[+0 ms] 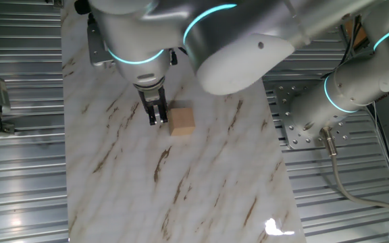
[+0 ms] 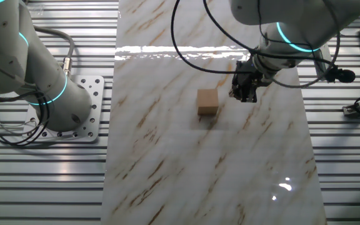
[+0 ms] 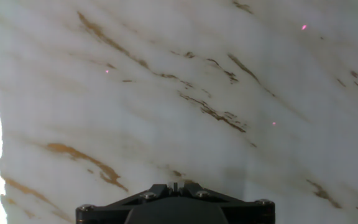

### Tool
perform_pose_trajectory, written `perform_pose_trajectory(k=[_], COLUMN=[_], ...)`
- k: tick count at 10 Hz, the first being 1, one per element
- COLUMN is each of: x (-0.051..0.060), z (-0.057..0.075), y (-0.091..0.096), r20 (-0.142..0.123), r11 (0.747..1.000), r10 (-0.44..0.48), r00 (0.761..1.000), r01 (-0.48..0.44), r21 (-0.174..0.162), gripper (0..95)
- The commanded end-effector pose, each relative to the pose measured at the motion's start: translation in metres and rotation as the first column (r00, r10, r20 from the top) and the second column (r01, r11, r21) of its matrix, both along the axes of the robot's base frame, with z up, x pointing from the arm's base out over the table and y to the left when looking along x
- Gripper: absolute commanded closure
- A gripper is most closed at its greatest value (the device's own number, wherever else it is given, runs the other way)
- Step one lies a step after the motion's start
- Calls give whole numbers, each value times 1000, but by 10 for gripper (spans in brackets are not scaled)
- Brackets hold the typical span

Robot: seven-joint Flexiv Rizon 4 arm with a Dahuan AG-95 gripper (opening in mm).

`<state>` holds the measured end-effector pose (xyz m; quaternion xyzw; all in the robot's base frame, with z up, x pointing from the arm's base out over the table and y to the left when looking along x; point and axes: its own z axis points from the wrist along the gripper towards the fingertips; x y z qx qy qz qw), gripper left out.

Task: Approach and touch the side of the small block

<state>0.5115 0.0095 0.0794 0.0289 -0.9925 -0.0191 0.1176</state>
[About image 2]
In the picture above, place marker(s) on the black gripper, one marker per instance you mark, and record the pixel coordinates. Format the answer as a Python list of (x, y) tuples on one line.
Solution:
[(245, 78)]

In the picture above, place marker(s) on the small wooden block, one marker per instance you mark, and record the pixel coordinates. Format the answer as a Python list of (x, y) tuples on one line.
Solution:
[(207, 101)]

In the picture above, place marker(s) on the white Flexiv robot arm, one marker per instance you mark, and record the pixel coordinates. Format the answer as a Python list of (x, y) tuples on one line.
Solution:
[(292, 12)]

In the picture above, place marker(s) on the white marble pattern sheet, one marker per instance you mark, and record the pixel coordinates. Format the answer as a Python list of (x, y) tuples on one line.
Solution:
[(198, 162)]

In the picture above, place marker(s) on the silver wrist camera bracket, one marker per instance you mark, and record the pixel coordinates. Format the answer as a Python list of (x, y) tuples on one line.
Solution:
[(322, 62)]

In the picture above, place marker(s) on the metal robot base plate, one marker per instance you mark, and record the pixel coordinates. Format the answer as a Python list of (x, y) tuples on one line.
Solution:
[(95, 93)]

